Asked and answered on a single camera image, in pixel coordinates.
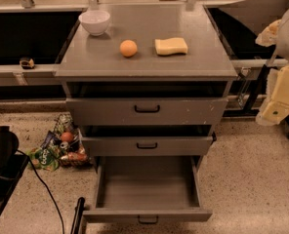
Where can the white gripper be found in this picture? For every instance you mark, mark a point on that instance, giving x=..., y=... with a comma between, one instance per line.
x=273, y=112

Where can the grey bottom drawer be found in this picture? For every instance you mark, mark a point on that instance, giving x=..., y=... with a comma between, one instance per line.
x=147, y=190

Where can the grey drawer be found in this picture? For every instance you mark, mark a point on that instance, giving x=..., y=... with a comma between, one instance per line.
x=146, y=111
x=147, y=140
x=147, y=190

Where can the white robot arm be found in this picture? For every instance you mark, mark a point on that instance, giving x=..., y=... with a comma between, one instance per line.
x=281, y=49

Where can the grey drawer cabinet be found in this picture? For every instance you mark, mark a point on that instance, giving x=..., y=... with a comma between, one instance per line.
x=93, y=67

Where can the grey top drawer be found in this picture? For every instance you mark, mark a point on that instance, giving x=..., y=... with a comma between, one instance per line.
x=146, y=111

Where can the grey middle drawer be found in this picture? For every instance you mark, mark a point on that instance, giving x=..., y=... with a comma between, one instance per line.
x=147, y=140

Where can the black bar at bottom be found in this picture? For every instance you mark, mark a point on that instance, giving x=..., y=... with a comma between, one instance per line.
x=78, y=216

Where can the yellow sponge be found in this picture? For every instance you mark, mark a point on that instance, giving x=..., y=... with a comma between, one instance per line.
x=170, y=46

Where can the orange fruit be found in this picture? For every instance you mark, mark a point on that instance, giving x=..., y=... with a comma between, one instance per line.
x=128, y=48

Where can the white bowl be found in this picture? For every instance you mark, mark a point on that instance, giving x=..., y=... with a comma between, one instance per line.
x=95, y=22

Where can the green juice pouch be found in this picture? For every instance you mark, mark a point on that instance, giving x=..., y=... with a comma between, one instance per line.
x=43, y=159

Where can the small yellow black object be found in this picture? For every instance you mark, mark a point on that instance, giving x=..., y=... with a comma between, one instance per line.
x=27, y=63

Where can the black device on left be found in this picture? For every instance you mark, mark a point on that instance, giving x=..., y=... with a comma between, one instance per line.
x=12, y=165

